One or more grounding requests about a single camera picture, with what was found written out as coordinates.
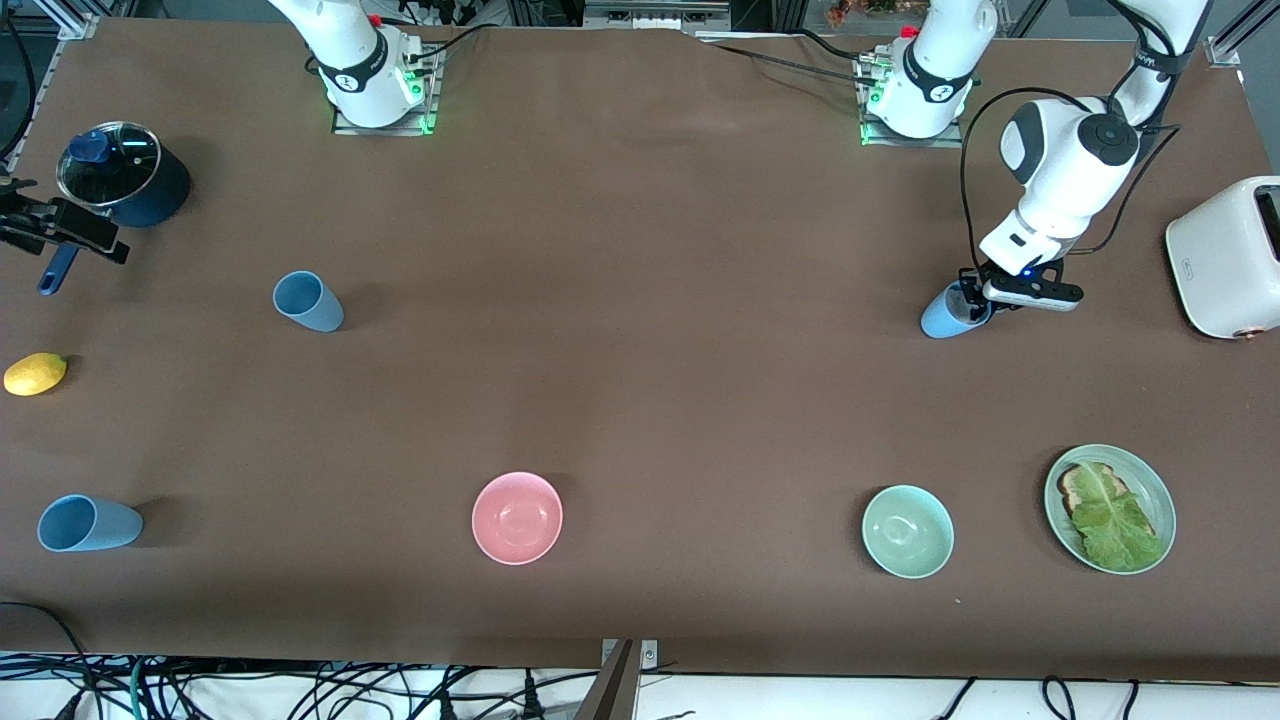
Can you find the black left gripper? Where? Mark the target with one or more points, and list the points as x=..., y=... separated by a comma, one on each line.
x=971, y=292

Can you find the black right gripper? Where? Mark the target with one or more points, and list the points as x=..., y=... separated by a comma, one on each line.
x=40, y=222

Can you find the light blue cup holding paper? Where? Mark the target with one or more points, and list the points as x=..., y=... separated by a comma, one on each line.
x=938, y=320

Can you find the blue plastic cup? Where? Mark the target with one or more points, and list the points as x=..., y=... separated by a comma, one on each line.
x=100, y=525
x=315, y=310

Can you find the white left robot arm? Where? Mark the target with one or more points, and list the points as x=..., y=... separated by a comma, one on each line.
x=1065, y=170

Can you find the dark blue saucepan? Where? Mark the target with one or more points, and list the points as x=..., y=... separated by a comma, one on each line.
x=155, y=200

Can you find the glass lid with blue knob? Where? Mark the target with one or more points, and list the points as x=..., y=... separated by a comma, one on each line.
x=115, y=165

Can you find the yellow lemon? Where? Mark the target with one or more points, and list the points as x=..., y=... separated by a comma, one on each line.
x=35, y=374

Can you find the toast slice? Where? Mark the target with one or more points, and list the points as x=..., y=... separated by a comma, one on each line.
x=1075, y=488

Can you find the mint green bowl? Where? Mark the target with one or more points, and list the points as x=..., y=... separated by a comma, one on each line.
x=907, y=532

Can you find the white toaster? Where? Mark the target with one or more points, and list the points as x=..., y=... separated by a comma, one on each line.
x=1220, y=260

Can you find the green plate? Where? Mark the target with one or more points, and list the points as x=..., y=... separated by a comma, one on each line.
x=1150, y=490

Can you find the green lettuce leaf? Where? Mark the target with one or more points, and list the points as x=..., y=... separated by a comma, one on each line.
x=1115, y=520

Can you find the grey metal box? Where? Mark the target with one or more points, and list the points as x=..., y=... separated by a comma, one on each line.
x=655, y=12

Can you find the pink bowl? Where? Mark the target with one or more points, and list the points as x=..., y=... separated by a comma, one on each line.
x=517, y=518

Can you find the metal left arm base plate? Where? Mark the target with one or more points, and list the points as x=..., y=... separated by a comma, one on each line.
x=912, y=142

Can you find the aluminium frame profile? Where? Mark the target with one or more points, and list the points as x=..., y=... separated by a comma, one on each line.
x=75, y=22
x=1230, y=45

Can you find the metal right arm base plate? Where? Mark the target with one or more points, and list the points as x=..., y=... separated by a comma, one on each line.
x=385, y=130

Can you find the metal table bracket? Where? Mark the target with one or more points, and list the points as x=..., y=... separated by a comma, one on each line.
x=650, y=655

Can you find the dark camera pole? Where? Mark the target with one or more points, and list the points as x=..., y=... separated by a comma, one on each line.
x=612, y=690

